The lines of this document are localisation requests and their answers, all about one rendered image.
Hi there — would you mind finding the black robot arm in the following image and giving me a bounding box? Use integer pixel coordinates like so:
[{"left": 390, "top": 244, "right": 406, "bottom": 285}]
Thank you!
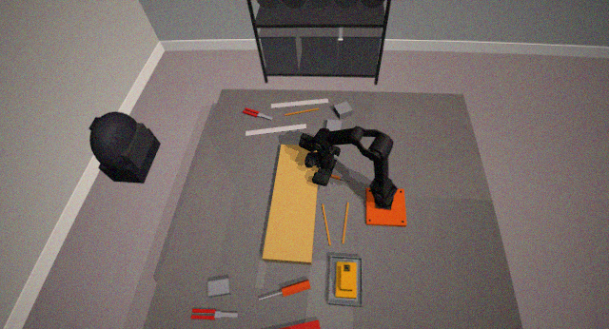
[{"left": 299, "top": 126, "right": 398, "bottom": 211}]

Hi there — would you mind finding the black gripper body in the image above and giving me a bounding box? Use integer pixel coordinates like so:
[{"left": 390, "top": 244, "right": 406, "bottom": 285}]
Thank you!
[{"left": 312, "top": 146, "right": 341, "bottom": 186}]

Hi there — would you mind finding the white flat strip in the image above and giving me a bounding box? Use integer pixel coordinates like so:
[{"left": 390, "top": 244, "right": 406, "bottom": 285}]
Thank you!
[
  {"left": 246, "top": 124, "right": 306, "bottom": 136},
  {"left": 271, "top": 98, "right": 328, "bottom": 108}
]

